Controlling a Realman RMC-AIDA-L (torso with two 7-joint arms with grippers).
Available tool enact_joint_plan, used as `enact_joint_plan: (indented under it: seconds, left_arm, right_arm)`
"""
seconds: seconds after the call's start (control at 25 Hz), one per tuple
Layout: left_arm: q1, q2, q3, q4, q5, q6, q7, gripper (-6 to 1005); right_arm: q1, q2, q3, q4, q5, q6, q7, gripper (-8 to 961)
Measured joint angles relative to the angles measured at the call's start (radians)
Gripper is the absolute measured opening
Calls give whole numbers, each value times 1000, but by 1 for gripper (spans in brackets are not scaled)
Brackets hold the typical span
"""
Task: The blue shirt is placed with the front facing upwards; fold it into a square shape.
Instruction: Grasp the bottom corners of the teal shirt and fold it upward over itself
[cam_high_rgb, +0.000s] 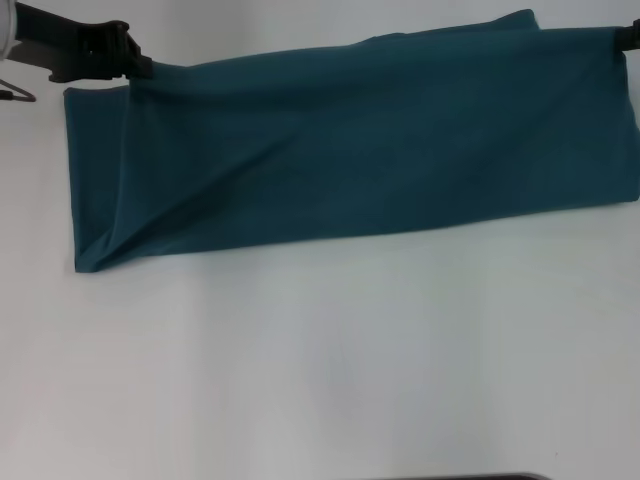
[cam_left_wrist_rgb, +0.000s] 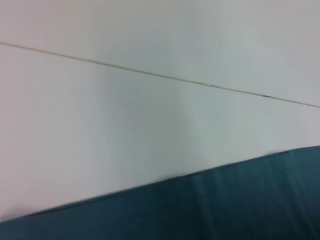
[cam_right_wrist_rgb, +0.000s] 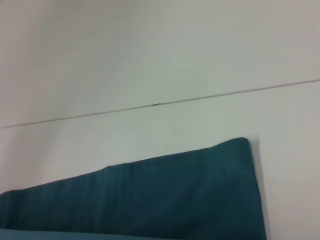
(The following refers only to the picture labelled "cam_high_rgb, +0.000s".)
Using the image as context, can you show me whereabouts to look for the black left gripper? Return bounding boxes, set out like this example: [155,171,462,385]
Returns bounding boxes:
[8,0,155,85]

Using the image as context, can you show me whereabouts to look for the teal t-shirt with beige print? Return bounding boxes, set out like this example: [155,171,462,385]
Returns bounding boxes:
[63,8,640,275]

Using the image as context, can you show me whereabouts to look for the dark left gripper cable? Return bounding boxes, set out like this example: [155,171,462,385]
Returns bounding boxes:
[0,77,38,103]

